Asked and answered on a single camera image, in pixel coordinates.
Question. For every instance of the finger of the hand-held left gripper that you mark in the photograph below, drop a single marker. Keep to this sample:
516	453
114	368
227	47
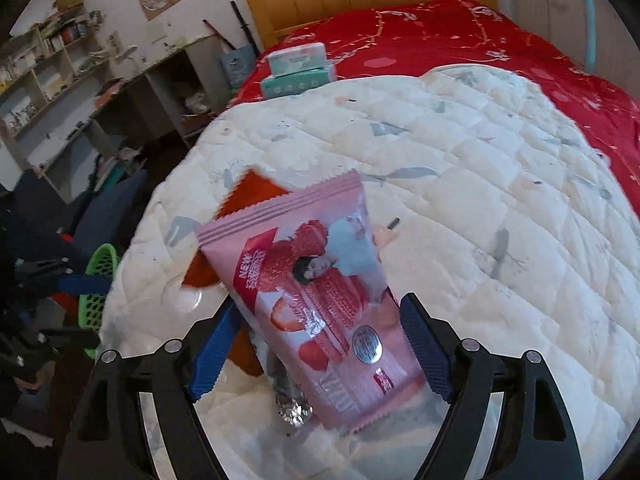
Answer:
65	337
85	283

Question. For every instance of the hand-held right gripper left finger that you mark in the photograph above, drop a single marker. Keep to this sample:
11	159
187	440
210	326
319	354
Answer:
215	355

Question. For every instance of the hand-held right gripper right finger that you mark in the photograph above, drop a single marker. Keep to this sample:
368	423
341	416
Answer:
425	345

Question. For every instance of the green plastic basket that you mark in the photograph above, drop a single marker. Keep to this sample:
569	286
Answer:
100	280

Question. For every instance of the silver foil wrapper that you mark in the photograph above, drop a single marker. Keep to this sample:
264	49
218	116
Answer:
292	407

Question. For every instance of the pink snack packet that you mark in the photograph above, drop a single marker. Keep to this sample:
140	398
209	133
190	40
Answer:
330	305

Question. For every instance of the orange snack wrapper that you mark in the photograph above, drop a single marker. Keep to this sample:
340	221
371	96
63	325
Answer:
250	197

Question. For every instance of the dark blue cloth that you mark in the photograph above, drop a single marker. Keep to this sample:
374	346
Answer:
110	200

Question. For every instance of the small dark scrap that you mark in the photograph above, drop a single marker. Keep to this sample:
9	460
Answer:
393	222

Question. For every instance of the white quilted blanket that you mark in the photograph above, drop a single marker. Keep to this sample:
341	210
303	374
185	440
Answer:
500	210

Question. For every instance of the white bookshelf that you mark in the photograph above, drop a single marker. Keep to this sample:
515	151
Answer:
55	70

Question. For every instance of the blue paper bag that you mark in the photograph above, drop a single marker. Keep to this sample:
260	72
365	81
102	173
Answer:
237	67

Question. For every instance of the green tissue pack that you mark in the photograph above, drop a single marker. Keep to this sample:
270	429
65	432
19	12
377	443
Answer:
295	85
295	57

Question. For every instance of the red and black stick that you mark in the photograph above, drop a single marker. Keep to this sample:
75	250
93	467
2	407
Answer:
219	35

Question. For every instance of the red floral blanket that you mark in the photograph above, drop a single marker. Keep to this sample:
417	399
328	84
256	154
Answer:
450	35

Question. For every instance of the light blue pole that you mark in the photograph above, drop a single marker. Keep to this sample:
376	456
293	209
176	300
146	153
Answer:
589	20

